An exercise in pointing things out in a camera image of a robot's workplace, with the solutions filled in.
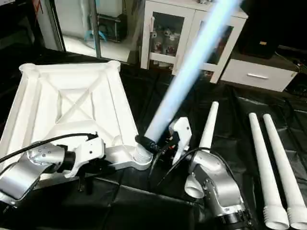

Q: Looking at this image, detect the black speaker box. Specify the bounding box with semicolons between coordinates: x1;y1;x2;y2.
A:
239;18;284;60

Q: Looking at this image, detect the white plastic table top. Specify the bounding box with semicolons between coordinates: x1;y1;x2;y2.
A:
0;60;154;188

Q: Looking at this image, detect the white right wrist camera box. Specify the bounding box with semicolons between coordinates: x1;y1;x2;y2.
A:
167;117;193;166

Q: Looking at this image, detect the white plastic table leg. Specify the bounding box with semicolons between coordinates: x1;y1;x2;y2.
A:
184;101;220;199
262;113;307;230
248;112;290;230
134;0;243;166

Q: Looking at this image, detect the black mat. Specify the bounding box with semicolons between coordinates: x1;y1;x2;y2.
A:
0;46;307;230

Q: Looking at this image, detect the white drawer unit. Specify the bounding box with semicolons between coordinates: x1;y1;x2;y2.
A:
220;57;298;93

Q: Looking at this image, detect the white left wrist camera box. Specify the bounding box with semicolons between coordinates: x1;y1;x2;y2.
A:
71;136;106;179

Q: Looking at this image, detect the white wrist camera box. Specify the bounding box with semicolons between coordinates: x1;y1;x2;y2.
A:
167;117;193;166
71;136;106;179

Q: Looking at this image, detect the clear plastic storage box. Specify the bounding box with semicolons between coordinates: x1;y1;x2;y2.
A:
98;13;129;43

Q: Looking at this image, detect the white glass door cabinet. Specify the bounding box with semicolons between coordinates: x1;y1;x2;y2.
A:
140;0;249;84

